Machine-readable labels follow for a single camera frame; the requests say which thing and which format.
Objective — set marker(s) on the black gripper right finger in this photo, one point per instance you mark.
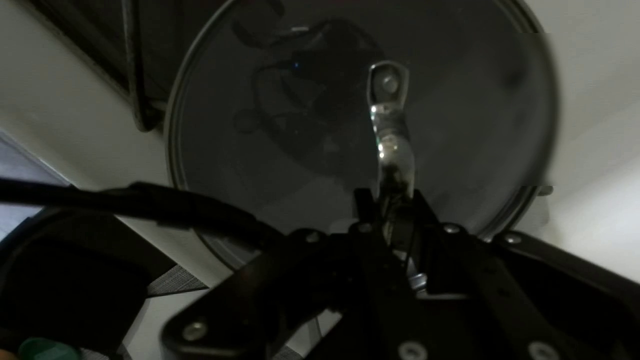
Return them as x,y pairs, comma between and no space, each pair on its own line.
526,300

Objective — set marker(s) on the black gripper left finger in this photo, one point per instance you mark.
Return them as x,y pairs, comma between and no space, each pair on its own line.
373,300

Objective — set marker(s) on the black frying pan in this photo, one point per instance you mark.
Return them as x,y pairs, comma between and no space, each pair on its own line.
220,246

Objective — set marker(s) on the black bin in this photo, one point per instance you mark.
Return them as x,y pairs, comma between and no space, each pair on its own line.
73,286

